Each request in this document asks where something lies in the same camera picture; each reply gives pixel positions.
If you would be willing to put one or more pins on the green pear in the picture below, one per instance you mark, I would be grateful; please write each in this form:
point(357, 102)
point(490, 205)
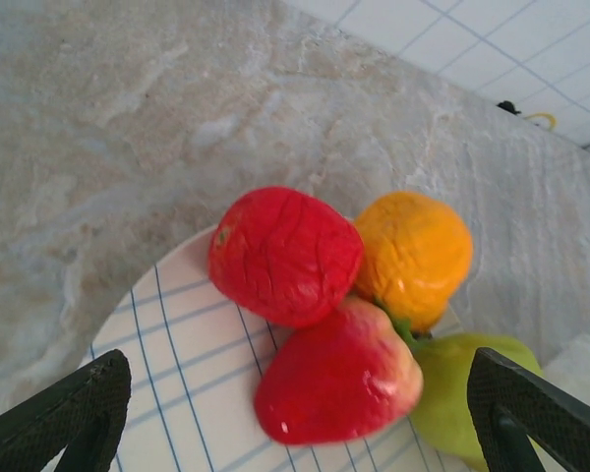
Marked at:
point(442, 398)

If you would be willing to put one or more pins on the orange pear-shaped fruit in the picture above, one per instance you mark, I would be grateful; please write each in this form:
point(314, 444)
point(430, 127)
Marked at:
point(413, 255)

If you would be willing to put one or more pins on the red tomato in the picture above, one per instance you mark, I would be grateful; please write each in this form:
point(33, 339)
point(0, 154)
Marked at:
point(285, 255)

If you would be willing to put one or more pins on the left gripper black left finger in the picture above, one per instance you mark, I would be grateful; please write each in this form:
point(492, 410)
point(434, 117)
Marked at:
point(54, 418)

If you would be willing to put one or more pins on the red toy strawberry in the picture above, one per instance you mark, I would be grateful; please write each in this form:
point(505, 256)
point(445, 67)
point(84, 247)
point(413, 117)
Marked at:
point(334, 383)

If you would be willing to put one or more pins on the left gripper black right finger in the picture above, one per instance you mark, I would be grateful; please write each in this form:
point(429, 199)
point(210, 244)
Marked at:
point(546, 423)

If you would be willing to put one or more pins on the white plate with blue grid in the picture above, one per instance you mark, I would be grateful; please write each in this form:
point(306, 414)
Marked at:
point(187, 354)

